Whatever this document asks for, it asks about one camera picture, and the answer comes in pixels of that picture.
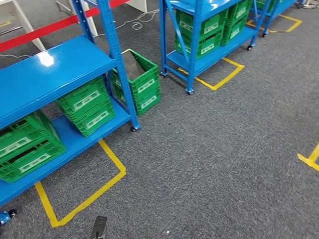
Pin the white desk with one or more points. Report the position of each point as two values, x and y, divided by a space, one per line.
91 28
27 24

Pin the blue metal shelf rack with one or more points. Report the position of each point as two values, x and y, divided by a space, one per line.
50 76
212 57
270 16

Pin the red barrier belt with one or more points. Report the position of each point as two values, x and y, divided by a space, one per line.
50 28

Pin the green plastic crate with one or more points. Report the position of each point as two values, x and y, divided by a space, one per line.
134 90
64 109
189 36
261 4
240 24
50 132

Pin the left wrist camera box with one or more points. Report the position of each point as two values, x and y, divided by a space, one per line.
100 226

